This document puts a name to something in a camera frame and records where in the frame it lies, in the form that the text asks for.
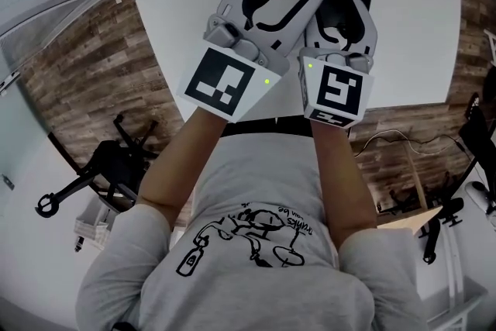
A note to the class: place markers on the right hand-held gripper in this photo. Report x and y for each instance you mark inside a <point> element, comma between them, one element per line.
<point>339,93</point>

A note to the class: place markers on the light wooden board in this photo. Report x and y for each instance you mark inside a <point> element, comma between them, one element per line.
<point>407,221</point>

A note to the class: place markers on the black chair base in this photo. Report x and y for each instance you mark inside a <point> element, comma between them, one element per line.
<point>434,217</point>

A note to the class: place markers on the white table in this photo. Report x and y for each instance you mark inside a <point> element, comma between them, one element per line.
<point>182,0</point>

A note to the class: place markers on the person's grey printed shirt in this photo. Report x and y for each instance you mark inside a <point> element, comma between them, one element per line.
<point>252,283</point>

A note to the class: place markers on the person's black trousers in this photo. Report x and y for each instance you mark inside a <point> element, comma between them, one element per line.
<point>267,128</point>

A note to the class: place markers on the person's left forearm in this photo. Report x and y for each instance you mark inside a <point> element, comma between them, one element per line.
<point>182,166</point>

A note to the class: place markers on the black office chair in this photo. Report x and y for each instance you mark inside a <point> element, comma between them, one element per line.
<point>112,166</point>

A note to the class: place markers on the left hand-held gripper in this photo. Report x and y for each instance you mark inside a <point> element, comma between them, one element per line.
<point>217,83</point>

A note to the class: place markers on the person's right forearm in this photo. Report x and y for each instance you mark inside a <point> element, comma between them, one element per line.
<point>341,186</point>

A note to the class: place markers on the white storage basket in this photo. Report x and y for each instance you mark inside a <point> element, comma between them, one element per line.
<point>93,225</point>

